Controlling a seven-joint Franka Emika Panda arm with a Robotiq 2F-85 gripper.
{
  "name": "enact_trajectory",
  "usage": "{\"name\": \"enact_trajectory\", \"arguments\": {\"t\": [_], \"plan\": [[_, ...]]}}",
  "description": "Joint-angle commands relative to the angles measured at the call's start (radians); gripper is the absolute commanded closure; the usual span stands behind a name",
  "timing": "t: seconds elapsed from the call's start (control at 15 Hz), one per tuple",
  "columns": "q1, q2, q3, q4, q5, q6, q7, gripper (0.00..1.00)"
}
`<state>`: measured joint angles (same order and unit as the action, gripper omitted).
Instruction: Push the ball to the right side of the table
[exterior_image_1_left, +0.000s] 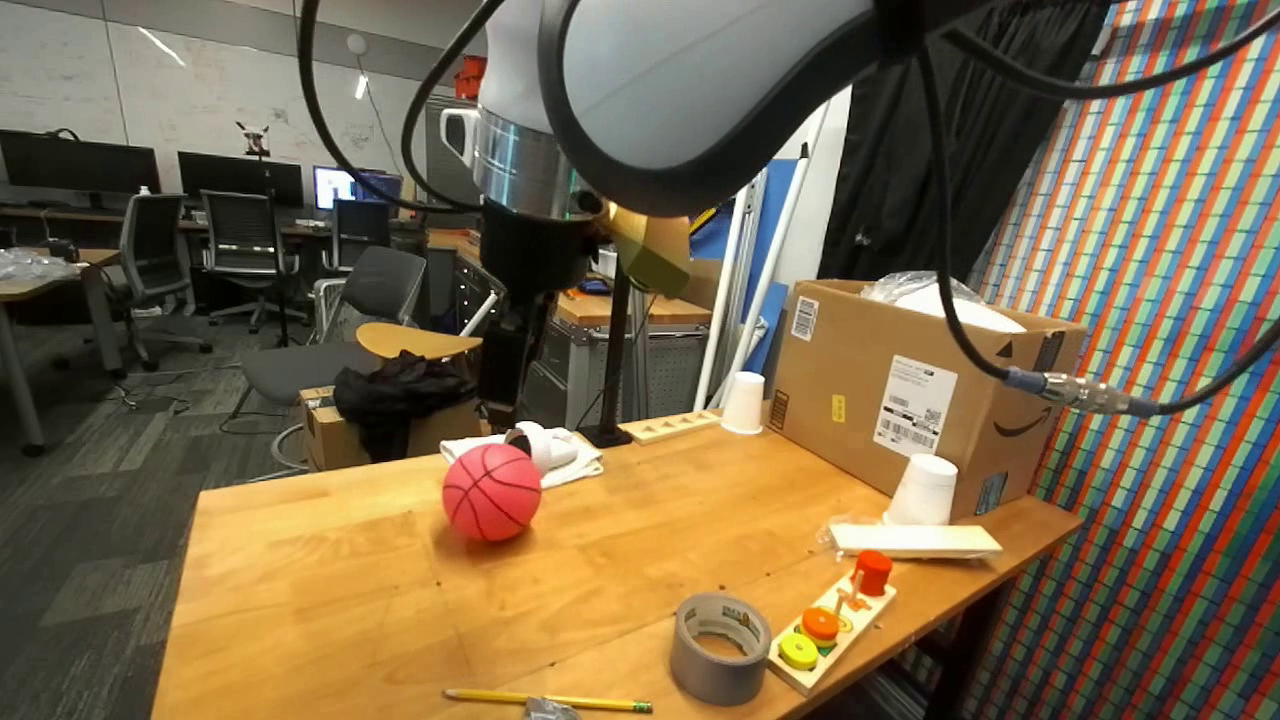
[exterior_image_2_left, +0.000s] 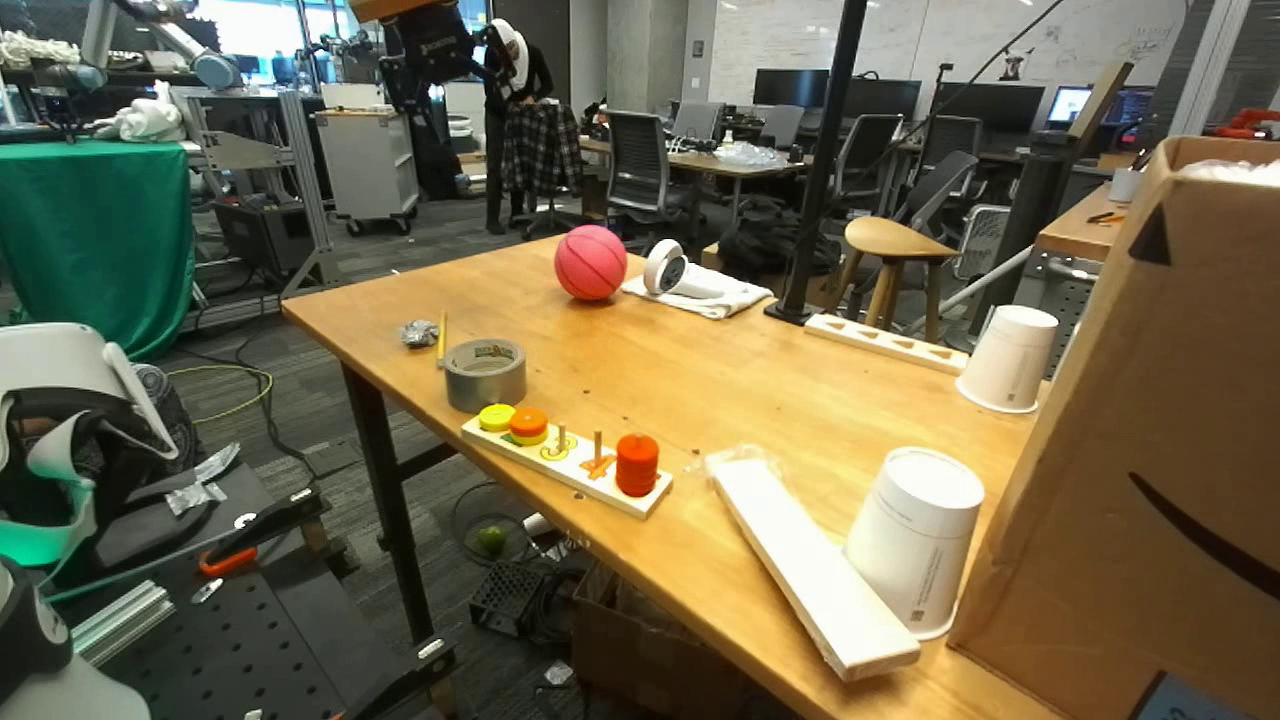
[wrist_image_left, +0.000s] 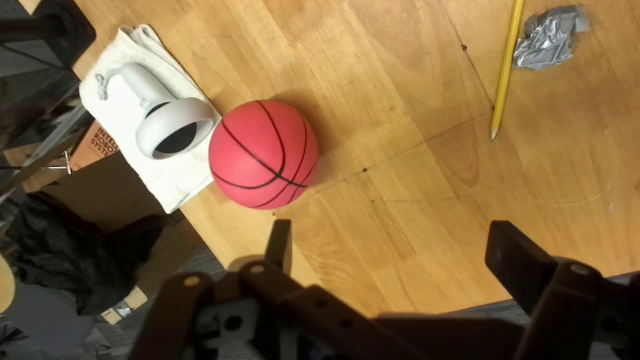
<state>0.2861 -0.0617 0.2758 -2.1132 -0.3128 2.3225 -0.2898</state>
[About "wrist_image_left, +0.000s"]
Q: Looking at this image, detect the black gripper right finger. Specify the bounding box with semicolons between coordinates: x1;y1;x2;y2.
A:
483;219;640;360

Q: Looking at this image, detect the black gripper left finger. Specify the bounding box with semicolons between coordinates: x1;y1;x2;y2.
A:
127;218;427;360

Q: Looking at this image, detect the pink rubber basketball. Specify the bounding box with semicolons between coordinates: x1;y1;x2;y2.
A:
205;97;321;212

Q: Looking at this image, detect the white folded cloth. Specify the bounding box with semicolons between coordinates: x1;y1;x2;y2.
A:
77;22;226;216

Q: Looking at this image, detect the white VR controller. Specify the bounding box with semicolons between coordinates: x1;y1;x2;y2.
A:
91;59;220;161

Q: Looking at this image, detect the yellow pencil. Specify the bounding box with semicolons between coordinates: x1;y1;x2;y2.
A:
487;0;527;142

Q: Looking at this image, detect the small cardboard box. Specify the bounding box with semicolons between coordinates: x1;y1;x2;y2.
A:
65;118;202;328

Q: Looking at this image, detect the crumpled silver foil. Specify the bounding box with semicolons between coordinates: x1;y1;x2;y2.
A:
509;3;591;71

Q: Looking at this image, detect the round wooden stool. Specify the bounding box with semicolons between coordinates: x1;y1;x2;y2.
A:
0;252;17;316

